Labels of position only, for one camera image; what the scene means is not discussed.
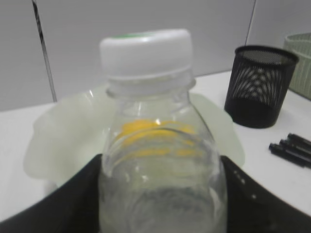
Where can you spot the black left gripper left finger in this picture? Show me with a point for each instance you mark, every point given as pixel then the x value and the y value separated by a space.
pixel 72 208

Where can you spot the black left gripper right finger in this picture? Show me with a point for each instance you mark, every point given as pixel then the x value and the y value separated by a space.
pixel 253 209

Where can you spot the black marker pen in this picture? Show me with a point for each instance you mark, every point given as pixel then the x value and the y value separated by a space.
pixel 296 148
pixel 289 155
pixel 298 139

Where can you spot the clear water bottle green label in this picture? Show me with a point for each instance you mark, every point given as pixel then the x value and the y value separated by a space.
pixel 149 76

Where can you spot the yellow mango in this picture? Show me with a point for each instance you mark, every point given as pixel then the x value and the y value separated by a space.
pixel 161 138

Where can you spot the frosted green wavy glass plate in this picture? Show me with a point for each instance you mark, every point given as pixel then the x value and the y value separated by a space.
pixel 71 133

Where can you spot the black mesh pen holder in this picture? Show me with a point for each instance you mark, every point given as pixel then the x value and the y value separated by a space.
pixel 259 81

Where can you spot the pale green plastic basket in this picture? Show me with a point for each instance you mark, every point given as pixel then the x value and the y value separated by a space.
pixel 300 45

